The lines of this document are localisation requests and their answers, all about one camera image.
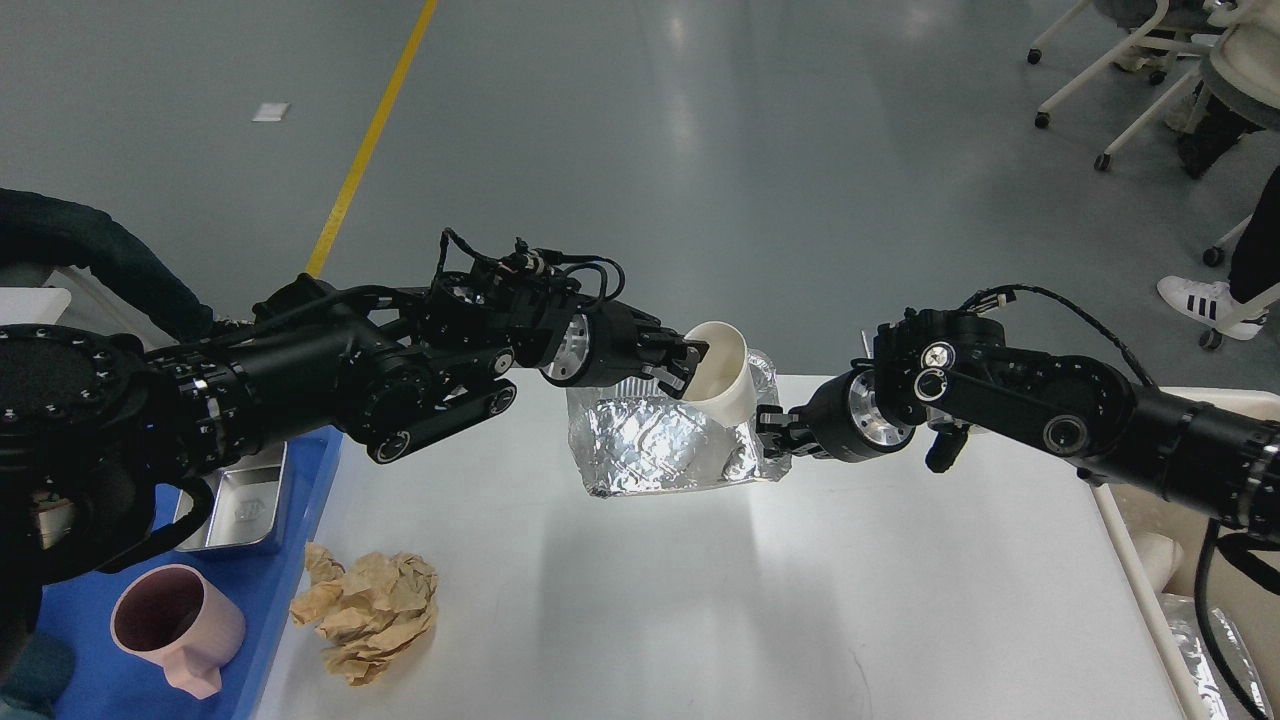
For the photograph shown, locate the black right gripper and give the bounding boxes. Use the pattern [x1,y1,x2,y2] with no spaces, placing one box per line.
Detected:
[756,368,915,462]

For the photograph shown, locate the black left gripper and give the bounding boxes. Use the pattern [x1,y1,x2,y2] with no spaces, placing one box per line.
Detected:
[541,300,710,400]

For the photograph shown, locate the white paper cup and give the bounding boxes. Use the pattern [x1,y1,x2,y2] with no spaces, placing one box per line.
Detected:
[682,322,756,428]

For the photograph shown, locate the aluminium foil tray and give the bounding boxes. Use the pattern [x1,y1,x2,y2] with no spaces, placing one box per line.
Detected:
[566,379,792,498]

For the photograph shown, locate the brown paper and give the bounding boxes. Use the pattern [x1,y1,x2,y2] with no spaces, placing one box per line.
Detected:
[289,542,439,687]

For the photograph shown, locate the stainless steel rectangular tin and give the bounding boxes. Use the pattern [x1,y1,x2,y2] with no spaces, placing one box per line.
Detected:
[177,442,291,560]

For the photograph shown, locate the pink ribbed mug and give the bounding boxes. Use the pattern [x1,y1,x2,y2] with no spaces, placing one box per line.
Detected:
[109,564,247,700]

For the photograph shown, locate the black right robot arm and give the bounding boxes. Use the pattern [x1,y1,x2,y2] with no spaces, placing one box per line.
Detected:
[751,284,1279,719]

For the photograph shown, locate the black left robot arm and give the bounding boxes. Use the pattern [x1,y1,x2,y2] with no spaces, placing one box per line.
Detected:
[1,228,710,667]

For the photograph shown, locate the cream plastic bin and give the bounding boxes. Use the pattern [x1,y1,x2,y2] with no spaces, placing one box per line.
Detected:
[1080,388,1280,720]

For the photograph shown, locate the white striped sneaker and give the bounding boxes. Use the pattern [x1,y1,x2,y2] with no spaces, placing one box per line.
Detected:
[1156,275,1268,341]

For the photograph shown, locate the white floor tag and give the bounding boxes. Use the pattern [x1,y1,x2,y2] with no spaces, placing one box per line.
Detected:
[251,102,291,123]

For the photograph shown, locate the standing person black trouser leg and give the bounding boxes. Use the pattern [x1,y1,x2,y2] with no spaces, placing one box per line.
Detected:
[1228,167,1279,304]

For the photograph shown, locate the grey chair left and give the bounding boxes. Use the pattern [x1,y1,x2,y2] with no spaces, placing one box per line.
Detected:
[1,263,168,350]

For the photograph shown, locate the foil tray in bin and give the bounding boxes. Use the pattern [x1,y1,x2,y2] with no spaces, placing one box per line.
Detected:
[1158,593,1274,719]

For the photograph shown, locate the white office chair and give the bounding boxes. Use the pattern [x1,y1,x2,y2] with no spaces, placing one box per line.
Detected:
[1027,1,1277,179]

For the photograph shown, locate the seated person dark jeans leg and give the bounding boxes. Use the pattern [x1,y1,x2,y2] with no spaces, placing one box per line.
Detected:
[1,188,218,342]

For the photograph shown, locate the blue plastic tray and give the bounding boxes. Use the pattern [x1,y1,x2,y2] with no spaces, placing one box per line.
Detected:
[38,428,343,719]

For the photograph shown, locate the white side table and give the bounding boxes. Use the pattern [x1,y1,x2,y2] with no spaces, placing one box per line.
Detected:
[1,287,72,325]

